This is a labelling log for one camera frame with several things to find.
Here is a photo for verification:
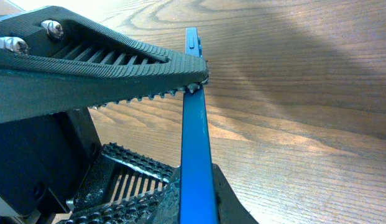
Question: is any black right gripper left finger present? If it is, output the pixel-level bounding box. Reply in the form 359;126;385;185
0;6;209;123

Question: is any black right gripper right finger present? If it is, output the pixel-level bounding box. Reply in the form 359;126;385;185
57;142;259;224

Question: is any blue Galaxy smartphone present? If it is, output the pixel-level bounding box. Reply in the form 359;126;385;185
178;27;219;224

